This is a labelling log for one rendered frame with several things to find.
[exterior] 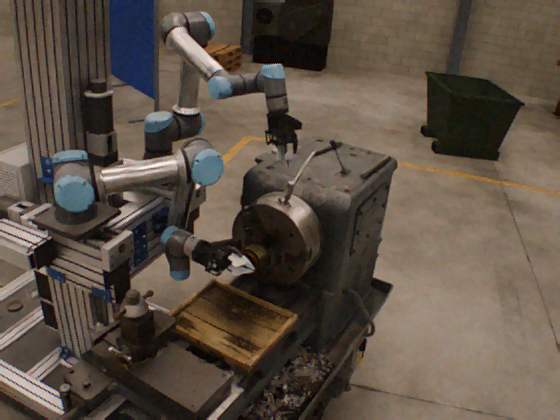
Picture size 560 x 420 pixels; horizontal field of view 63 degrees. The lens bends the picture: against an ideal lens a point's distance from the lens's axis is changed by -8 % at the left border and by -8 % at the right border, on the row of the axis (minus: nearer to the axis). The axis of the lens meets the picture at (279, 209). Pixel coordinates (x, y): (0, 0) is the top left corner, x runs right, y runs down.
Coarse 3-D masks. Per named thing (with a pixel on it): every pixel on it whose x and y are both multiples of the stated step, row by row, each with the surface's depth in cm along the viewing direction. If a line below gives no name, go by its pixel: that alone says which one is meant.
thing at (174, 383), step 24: (96, 336) 138; (120, 360) 131; (144, 360) 132; (168, 360) 133; (192, 360) 134; (144, 384) 125; (168, 384) 125; (192, 384) 126; (216, 384) 127; (192, 408) 119
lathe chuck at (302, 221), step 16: (256, 208) 168; (272, 208) 164; (288, 208) 165; (240, 224) 174; (272, 224) 167; (288, 224) 163; (304, 224) 164; (272, 240) 181; (288, 240) 166; (304, 240) 162; (272, 272) 175; (288, 272) 171; (304, 272) 168
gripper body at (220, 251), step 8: (200, 248) 163; (208, 248) 163; (216, 248) 160; (224, 248) 160; (192, 256) 161; (200, 256) 161; (208, 256) 157; (216, 256) 156; (224, 256) 157; (208, 264) 160; (216, 264) 157; (224, 264) 160
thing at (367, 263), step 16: (368, 256) 212; (352, 272) 199; (368, 272) 225; (288, 288) 194; (304, 288) 190; (352, 288) 210; (368, 288) 238; (320, 304) 189; (336, 304) 195; (352, 304) 219; (320, 320) 192; (336, 320) 202; (320, 336) 195; (336, 336) 208; (320, 352) 198; (336, 384) 249; (320, 400) 232; (320, 416) 234
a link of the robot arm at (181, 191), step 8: (184, 144) 163; (176, 184) 173; (184, 184) 171; (192, 184) 172; (176, 192) 173; (184, 192) 172; (192, 192) 174; (176, 200) 174; (184, 200) 173; (192, 200) 177; (176, 208) 174; (184, 208) 175; (168, 216) 178; (176, 216) 176; (184, 216) 177; (168, 224) 178; (176, 224) 177; (184, 224) 178
